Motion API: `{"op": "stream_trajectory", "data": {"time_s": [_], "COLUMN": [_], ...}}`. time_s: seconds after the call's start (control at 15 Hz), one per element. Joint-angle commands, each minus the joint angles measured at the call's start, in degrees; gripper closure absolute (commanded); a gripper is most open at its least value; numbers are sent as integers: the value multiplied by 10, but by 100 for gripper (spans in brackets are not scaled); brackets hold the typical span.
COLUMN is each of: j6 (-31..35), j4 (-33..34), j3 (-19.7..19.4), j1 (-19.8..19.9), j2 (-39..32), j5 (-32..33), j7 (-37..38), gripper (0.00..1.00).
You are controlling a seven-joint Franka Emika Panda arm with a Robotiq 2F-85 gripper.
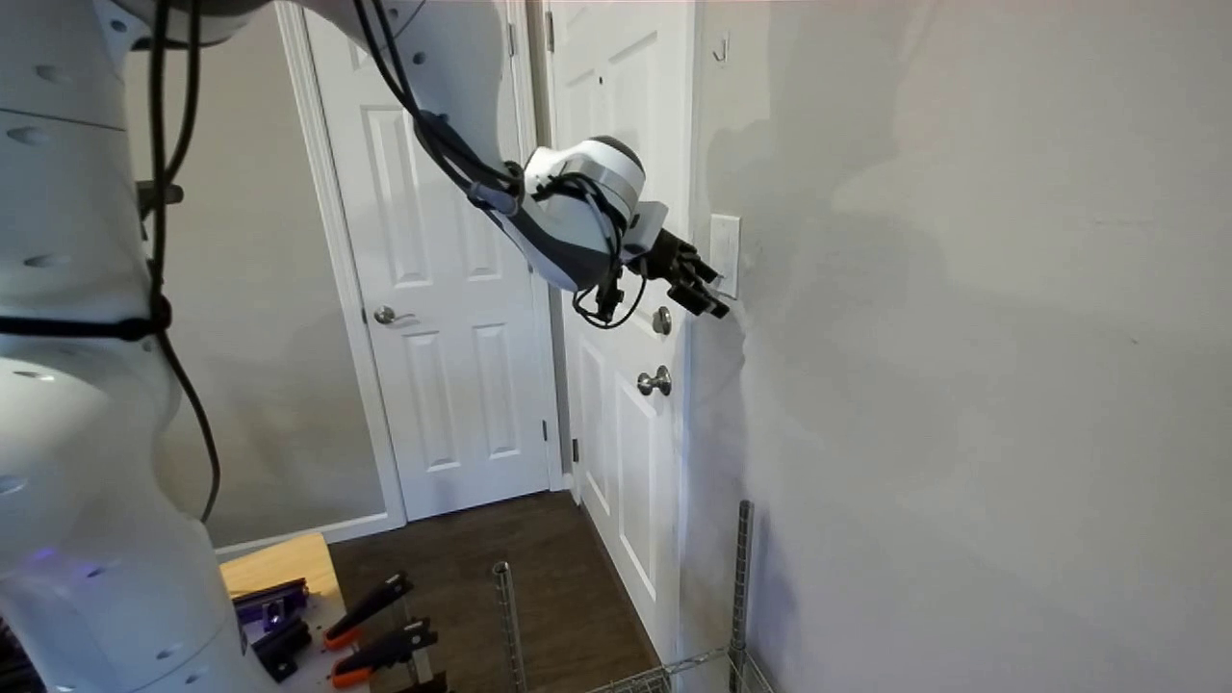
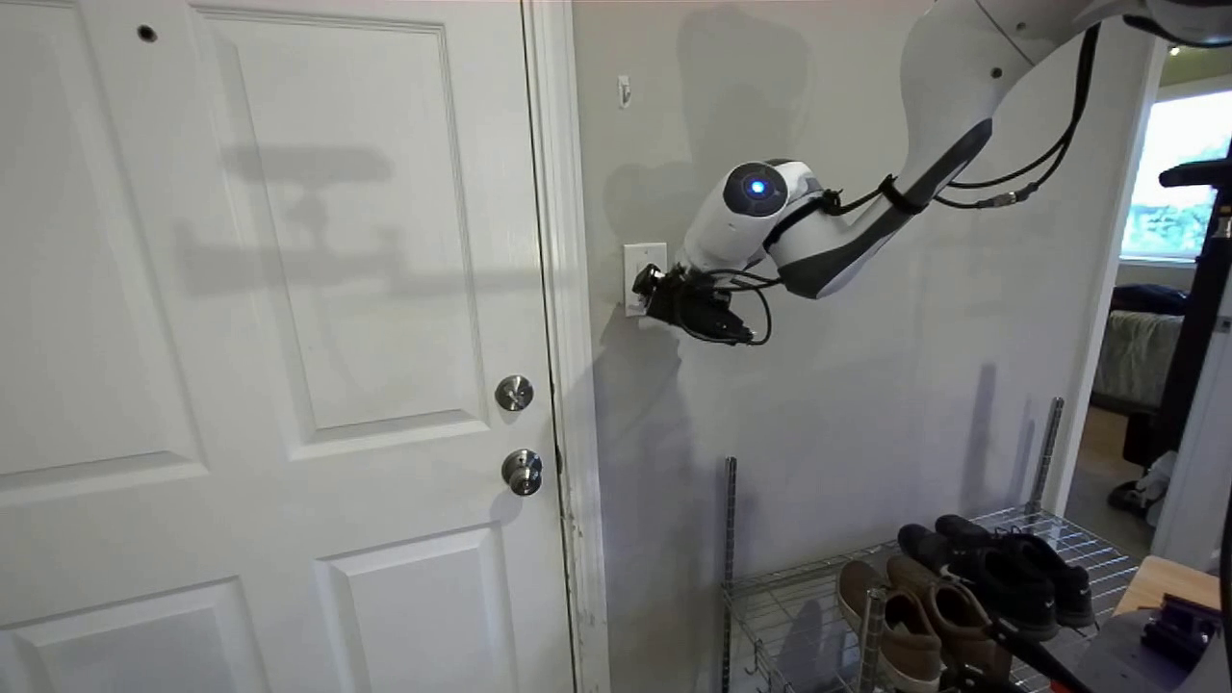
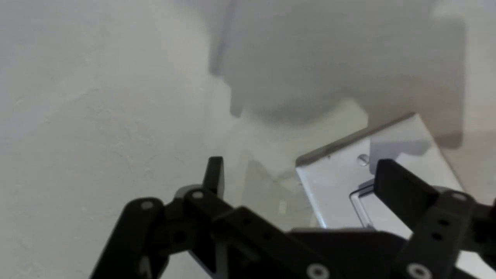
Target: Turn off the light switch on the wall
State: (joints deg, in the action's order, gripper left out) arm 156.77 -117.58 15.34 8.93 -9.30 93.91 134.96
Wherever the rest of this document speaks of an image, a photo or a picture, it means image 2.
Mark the small wall hook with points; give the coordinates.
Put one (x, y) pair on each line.
(625, 89)

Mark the black orange bar clamp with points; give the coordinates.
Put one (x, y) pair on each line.
(1033, 658)

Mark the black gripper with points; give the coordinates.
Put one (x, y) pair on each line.
(700, 305)

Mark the black camera stand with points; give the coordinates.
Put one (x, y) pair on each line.
(1197, 309)

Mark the purple and black device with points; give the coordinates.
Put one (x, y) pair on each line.
(1179, 632)

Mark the brown shoe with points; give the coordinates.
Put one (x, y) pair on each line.
(904, 636)
(966, 622)

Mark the silver deadbolt lock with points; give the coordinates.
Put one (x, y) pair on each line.
(512, 396)

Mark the bed with dark bedding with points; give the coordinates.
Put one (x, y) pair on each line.
(1140, 348)

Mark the white wall light switch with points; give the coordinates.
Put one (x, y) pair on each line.
(636, 257)

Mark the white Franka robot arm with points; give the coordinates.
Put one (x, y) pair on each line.
(949, 89)

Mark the white panelled entry door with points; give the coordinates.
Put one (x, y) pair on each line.
(256, 348)

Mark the light wooden table board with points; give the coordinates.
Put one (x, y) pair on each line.
(1161, 578)

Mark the silver round door knob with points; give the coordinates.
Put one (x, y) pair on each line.
(519, 470)

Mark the black shoe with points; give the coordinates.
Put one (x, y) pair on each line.
(1060, 565)
(1015, 584)

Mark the bright window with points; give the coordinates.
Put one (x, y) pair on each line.
(1175, 176)

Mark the door peephole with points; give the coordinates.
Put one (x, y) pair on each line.
(148, 34)

